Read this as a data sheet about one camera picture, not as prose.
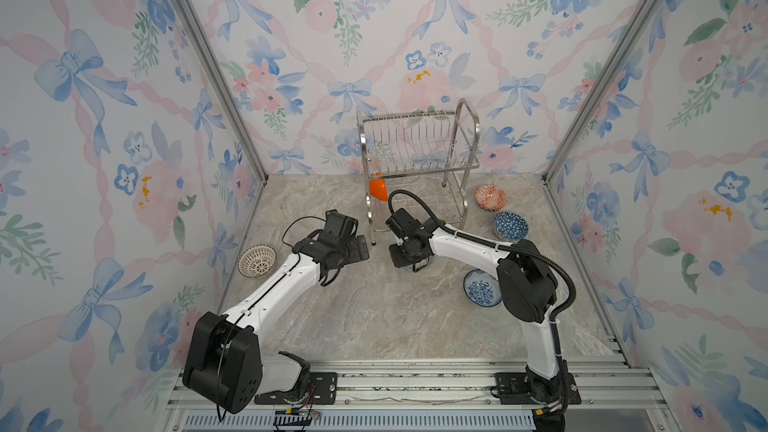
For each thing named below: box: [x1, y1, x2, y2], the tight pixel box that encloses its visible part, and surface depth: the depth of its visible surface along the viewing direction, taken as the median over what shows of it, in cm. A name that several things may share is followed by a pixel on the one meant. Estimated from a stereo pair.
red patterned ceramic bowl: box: [474, 184, 507, 212], surface depth 113 cm
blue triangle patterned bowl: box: [493, 211, 529, 243], surface depth 105 cm
